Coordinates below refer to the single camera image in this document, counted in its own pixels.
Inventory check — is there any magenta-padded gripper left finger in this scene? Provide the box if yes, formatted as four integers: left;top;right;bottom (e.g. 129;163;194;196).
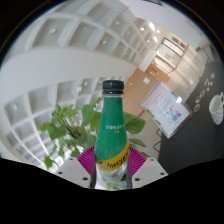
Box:
54;145;99;189

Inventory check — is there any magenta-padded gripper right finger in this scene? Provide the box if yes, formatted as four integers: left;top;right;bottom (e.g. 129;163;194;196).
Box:
125;145;169;190

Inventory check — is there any green plastic drink bottle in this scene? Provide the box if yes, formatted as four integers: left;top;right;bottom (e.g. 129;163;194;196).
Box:
89;79;132;191

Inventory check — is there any green leafy potted plant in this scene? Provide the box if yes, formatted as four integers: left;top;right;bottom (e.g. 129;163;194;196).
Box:
37;97;151;169

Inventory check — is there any clear acrylic sign holder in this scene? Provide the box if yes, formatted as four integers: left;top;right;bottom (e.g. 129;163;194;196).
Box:
139;79;193;139

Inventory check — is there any white polka-dot mug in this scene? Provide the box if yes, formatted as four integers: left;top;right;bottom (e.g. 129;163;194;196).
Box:
208;92;224;126

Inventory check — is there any group of ceiling lights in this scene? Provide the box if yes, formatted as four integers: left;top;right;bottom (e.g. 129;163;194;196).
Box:
48;19;161;46

